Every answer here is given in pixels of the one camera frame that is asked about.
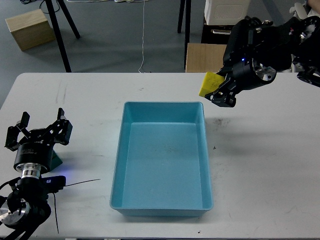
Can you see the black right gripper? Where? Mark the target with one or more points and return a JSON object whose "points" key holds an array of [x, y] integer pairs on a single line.
{"points": [[248, 74]]}

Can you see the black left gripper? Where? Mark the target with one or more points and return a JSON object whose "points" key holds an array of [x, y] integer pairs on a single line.
{"points": [[37, 146]]}

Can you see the yellow block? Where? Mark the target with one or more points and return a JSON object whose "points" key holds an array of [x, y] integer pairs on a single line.
{"points": [[210, 83]]}

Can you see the green block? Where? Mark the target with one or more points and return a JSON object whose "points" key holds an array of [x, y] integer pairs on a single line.
{"points": [[55, 161]]}

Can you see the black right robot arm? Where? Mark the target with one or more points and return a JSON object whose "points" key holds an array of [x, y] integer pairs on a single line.
{"points": [[257, 50]]}

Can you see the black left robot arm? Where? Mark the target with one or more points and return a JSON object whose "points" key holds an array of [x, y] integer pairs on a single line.
{"points": [[26, 207]]}

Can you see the wooden box centre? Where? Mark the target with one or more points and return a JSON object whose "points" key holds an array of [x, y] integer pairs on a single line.
{"points": [[203, 57]]}

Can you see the black drawer box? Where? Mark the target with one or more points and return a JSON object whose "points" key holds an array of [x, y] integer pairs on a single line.
{"points": [[215, 34]]}

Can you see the white appliance box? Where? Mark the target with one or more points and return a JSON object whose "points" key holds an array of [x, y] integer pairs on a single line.
{"points": [[225, 12]]}

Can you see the light wooden box left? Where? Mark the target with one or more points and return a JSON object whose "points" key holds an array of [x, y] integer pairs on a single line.
{"points": [[30, 29]]}

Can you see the black table legs centre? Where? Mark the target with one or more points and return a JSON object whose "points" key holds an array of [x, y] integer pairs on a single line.
{"points": [[184, 16]]}

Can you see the white office chair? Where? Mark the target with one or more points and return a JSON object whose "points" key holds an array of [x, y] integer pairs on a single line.
{"points": [[298, 11]]}

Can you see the blue plastic bin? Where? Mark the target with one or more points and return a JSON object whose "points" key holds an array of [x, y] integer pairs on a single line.
{"points": [[162, 165]]}

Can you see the seated person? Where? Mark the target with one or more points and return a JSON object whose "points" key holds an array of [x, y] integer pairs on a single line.
{"points": [[315, 6]]}

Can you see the black tripod legs left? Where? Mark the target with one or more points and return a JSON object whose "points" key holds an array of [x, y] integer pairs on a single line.
{"points": [[57, 31]]}

